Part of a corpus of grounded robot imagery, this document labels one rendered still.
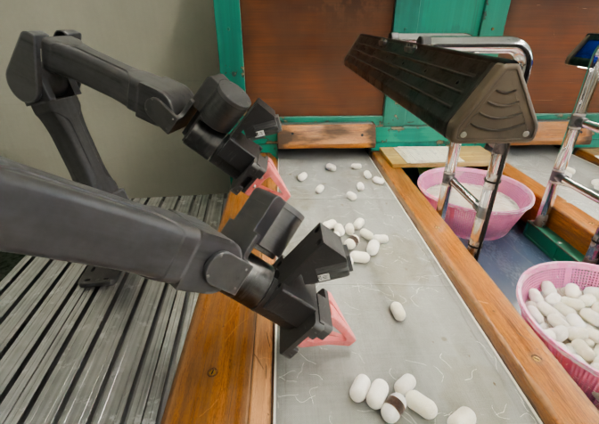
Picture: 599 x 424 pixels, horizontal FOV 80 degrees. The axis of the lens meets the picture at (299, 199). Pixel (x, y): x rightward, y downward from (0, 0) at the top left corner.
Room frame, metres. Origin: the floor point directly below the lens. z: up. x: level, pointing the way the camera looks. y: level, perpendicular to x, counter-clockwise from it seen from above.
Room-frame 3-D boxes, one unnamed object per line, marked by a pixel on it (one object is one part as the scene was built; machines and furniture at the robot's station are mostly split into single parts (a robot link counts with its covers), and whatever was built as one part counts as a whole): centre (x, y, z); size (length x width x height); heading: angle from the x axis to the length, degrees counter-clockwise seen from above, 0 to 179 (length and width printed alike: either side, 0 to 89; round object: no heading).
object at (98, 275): (0.65, 0.41, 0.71); 0.20 x 0.07 x 0.08; 7
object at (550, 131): (1.09, -0.76, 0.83); 0.30 x 0.06 x 0.07; 93
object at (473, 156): (1.02, -0.42, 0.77); 0.33 x 0.15 x 0.01; 93
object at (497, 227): (0.81, -0.43, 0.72); 0.27 x 0.27 x 0.10
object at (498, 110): (0.62, -0.16, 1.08); 0.62 x 0.08 x 0.07; 3
